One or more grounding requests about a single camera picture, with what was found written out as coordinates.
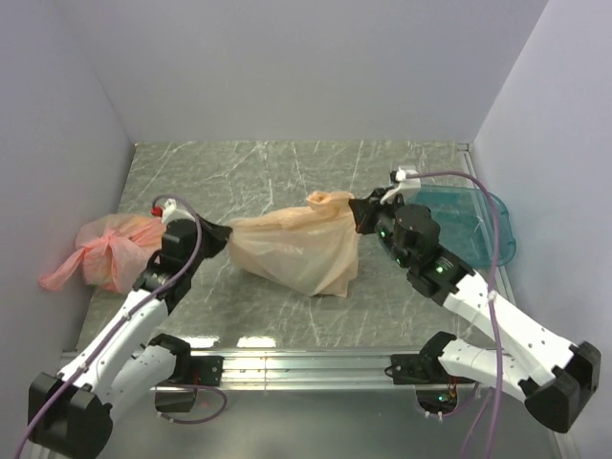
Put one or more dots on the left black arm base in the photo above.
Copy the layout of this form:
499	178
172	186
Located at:
180	392

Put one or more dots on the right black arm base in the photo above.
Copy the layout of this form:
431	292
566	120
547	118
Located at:
437	392

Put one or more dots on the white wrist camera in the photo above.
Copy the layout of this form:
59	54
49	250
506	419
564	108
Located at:
168	211
404	182

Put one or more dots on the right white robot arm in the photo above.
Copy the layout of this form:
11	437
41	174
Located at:
552	376

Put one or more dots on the orange plastic bag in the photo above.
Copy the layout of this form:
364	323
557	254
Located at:
312	250

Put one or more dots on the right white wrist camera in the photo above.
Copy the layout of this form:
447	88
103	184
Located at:
404	182

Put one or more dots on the aluminium mounting rail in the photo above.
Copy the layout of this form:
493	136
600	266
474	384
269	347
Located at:
271	369

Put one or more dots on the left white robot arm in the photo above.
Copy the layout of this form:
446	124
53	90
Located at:
73	411

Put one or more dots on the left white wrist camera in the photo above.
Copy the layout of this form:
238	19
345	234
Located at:
168	211

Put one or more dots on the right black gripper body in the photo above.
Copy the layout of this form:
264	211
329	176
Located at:
368	216

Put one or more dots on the teal plastic tray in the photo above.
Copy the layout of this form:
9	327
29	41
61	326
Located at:
465	219

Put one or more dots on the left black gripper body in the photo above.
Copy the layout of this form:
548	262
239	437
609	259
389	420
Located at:
208	233

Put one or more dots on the pink plastic bag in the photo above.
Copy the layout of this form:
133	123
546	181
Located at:
111	252

